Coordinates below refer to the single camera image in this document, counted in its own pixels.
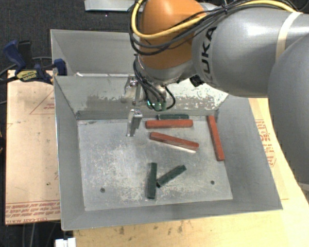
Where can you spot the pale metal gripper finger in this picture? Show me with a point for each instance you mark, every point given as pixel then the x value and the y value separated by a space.
pixel 132 83
pixel 135 120

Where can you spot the dark green flat block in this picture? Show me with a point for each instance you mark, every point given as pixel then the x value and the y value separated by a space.
pixel 173 116
pixel 152 180
pixel 171 175

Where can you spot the red-brown flat block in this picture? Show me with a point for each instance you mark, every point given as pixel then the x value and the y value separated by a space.
pixel 215 137
pixel 173 140
pixel 169 123

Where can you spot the grey metal bin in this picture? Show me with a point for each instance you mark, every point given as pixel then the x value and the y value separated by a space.
pixel 113 158

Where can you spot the brown cardboard board, red print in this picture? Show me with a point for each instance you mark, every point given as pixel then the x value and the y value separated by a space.
pixel 31 143

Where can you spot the black cylinder on white bracket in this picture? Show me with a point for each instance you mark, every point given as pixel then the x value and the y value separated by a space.
pixel 195 80

